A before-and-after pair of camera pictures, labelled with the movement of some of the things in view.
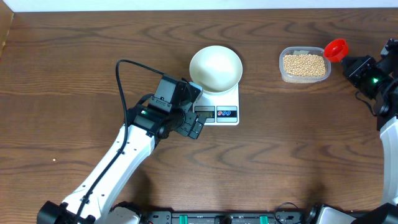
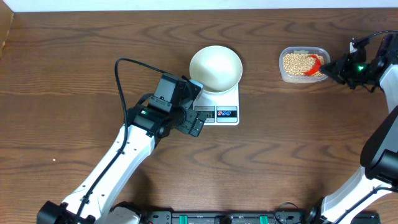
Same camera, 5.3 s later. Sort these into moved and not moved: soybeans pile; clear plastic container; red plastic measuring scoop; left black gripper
Moved: red plastic measuring scoop
Not moved: clear plastic container; soybeans pile; left black gripper
